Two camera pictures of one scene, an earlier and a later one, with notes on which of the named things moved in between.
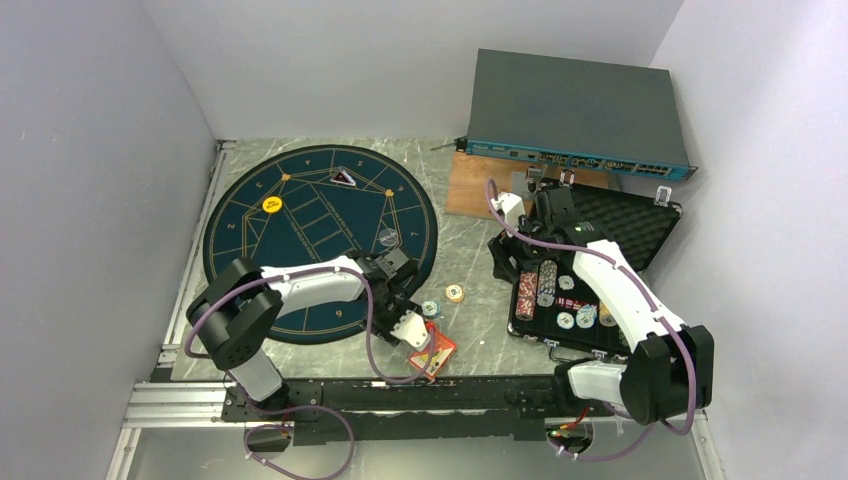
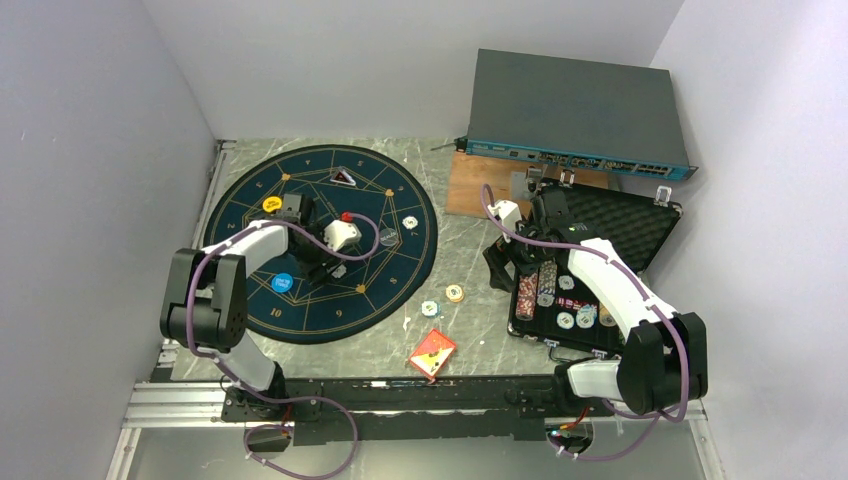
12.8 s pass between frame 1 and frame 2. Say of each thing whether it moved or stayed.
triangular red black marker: stayed
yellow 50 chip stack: stayed
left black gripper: moved
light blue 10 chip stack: stayed
